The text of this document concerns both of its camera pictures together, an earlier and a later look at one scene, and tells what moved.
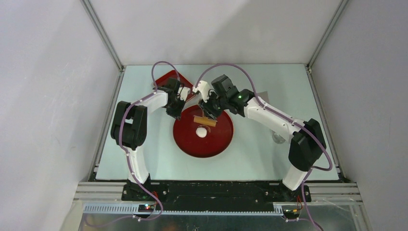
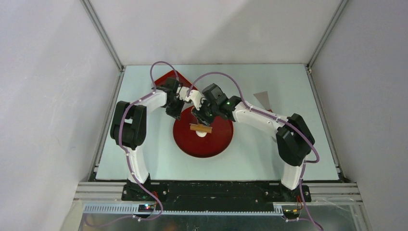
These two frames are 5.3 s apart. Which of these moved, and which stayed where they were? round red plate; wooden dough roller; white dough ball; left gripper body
Moved: wooden dough roller
Stayed: left gripper body; white dough ball; round red plate
